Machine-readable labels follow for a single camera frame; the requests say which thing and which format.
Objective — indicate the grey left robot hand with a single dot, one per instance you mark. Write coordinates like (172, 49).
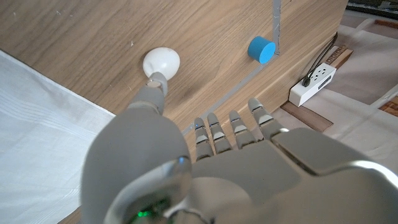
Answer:
(248, 186)

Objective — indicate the small white cup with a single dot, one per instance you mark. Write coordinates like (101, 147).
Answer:
(161, 60)

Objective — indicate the white cloth napkin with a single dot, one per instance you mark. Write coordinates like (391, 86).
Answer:
(37, 140)

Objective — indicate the white box on table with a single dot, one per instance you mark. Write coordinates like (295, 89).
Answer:
(311, 87)

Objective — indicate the blue cylinder block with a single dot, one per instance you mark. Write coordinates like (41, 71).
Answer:
(260, 49)

